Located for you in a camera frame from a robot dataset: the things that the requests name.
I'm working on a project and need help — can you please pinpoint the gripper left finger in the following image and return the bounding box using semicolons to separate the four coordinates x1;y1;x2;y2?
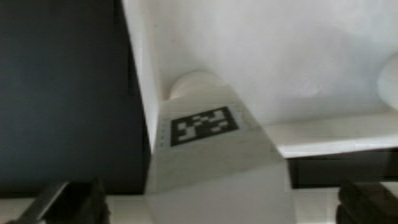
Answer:
5;179;109;224

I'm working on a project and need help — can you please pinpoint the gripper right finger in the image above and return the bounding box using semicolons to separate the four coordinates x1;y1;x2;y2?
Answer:
335;182;398;224

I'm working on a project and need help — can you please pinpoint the white table leg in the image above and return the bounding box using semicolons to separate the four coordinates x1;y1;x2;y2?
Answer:
143;69;296;224

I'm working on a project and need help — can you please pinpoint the white square table top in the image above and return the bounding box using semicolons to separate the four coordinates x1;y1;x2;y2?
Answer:
120;0;398;157

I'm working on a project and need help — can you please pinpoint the white front barrier wall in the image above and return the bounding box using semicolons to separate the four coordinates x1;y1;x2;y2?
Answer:
0;181;398;224

